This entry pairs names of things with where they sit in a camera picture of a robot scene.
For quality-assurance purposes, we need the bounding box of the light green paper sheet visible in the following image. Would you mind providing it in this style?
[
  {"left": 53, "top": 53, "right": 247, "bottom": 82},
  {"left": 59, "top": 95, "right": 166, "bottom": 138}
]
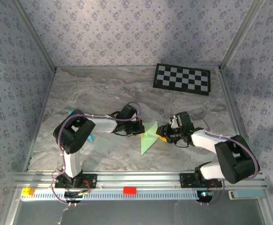
[{"left": 140, "top": 120, "right": 160, "bottom": 156}]

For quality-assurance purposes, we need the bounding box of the black white checkerboard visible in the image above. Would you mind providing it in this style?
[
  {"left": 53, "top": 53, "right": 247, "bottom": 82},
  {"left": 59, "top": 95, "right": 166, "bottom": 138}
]
[{"left": 152, "top": 63, "right": 211, "bottom": 96}]

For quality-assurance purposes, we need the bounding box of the cyan blue marker pen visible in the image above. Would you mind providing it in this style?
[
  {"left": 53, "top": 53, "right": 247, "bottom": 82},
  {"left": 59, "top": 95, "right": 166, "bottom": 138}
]
[{"left": 68, "top": 108, "right": 95, "bottom": 143}]

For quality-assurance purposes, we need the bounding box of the red block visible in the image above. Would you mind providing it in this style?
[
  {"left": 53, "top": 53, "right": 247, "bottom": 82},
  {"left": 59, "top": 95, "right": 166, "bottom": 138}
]
[{"left": 123, "top": 186, "right": 137, "bottom": 195}]

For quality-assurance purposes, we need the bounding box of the black round board with LEDs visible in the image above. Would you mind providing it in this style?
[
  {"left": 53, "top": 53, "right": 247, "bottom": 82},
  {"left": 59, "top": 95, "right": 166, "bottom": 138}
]
[{"left": 197, "top": 190, "right": 214, "bottom": 203}]

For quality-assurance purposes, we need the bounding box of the blue and white flat device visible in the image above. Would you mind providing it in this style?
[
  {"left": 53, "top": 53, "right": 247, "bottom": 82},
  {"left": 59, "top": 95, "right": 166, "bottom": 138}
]
[{"left": 228, "top": 189, "right": 266, "bottom": 200}]

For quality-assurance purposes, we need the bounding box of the white torn tape strip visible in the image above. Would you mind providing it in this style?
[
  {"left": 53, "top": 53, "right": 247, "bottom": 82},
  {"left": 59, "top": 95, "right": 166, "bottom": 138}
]
[{"left": 56, "top": 206, "right": 70, "bottom": 225}]

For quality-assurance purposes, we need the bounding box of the yellow block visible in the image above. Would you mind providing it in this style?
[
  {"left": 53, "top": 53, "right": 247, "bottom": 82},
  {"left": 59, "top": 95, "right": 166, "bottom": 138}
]
[{"left": 21, "top": 187, "right": 35, "bottom": 196}]

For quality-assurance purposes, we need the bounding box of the thin black left camera cable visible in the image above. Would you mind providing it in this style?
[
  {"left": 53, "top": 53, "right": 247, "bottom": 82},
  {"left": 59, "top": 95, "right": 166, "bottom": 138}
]
[{"left": 110, "top": 111, "right": 130, "bottom": 137}]

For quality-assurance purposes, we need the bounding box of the thin black camera cable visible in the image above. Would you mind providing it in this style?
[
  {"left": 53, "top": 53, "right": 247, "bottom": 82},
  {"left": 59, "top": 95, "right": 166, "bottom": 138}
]
[
  {"left": 110, "top": 111, "right": 130, "bottom": 137},
  {"left": 174, "top": 140, "right": 190, "bottom": 149}
]

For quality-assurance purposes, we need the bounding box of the thin black right camera cable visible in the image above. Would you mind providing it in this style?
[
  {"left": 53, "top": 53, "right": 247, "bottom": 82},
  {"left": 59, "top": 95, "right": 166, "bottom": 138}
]
[{"left": 174, "top": 140, "right": 190, "bottom": 149}]

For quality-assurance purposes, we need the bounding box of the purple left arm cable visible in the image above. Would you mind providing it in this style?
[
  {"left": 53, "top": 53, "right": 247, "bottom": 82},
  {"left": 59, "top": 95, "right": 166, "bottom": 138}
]
[{"left": 50, "top": 102, "right": 142, "bottom": 207}]

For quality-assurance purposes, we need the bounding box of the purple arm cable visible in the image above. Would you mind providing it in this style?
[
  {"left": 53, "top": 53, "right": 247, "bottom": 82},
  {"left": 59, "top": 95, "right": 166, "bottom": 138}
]
[
  {"left": 189, "top": 112, "right": 261, "bottom": 206},
  {"left": 50, "top": 102, "right": 142, "bottom": 207}
]

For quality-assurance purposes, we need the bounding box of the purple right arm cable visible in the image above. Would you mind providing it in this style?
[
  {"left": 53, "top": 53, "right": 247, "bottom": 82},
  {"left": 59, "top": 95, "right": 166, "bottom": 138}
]
[{"left": 189, "top": 112, "right": 261, "bottom": 206}]

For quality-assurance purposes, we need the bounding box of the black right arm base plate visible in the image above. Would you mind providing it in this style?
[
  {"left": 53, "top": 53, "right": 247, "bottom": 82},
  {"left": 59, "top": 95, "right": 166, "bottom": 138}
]
[{"left": 179, "top": 172, "right": 223, "bottom": 188}]

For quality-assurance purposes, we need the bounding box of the aluminium mounting rail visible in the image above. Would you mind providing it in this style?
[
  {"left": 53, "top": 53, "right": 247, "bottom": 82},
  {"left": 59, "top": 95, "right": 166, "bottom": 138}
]
[{"left": 12, "top": 171, "right": 267, "bottom": 190}]

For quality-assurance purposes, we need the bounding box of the aluminium table side rail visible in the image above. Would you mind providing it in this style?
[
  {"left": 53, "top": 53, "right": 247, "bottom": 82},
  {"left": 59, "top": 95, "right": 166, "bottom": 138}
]
[
  {"left": 23, "top": 67, "right": 57, "bottom": 172},
  {"left": 217, "top": 67, "right": 254, "bottom": 171}
]

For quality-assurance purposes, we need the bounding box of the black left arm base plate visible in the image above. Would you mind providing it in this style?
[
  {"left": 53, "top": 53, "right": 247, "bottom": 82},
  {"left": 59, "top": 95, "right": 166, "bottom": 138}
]
[{"left": 54, "top": 172, "right": 98, "bottom": 189}]

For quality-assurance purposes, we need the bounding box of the aluminium table back rail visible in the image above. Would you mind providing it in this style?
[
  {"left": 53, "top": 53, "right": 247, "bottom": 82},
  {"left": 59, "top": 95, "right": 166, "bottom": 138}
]
[{"left": 55, "top": 64, "right": 221, "bottom": 70}]

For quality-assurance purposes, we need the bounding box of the white slotted cable duct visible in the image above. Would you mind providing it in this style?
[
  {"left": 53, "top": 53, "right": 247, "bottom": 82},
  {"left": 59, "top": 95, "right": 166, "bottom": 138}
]
[{"left": 20, "top": 189, "right": 204, "bottom": 201}]

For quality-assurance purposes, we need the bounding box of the black round board with wires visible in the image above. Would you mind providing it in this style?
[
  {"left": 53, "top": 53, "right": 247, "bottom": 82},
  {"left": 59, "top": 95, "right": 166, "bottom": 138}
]
[{"left": 64, "top": 190, "right": 91, "bottom": 203}]

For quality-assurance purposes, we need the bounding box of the aluminium frame post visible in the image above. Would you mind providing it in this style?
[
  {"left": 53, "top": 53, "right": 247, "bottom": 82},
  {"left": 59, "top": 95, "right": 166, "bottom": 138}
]
[{"left": 219, "top": 0, "right": 267, "bottom": 71}]

